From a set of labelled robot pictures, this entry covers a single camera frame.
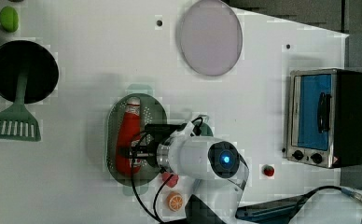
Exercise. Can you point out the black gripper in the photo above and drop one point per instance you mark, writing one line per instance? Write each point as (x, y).
(155, 144)

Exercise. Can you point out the red felt ketchup bottle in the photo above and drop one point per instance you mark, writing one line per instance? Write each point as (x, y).
(128, 132)

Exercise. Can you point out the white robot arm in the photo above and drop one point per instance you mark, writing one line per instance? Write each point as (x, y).
(219, 170)

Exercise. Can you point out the green oval strainer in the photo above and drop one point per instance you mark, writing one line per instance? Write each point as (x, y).
(151, 112)

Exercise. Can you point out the red felt tomato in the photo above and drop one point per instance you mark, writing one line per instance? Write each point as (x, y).
(170, 180)

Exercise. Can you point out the teal metal cup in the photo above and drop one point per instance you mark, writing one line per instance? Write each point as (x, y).
(204, 126)

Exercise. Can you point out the orange felt slice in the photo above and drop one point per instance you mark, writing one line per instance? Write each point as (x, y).
(174, 201)

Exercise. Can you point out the grey round plate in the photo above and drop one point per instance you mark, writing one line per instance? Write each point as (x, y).
(211, 38)

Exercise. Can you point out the red felt strawberry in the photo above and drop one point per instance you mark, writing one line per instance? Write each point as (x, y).
(268, 170)

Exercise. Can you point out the green spatula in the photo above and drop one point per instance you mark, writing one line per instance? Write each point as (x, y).
(16, 122)

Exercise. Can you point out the black frying pan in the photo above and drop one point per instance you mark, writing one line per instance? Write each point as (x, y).
(37, 63)

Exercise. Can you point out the black toaster oven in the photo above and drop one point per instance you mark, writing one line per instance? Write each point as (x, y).
(324, 126)

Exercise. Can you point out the green felt lime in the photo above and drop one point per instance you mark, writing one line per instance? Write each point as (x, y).
(9, 19)

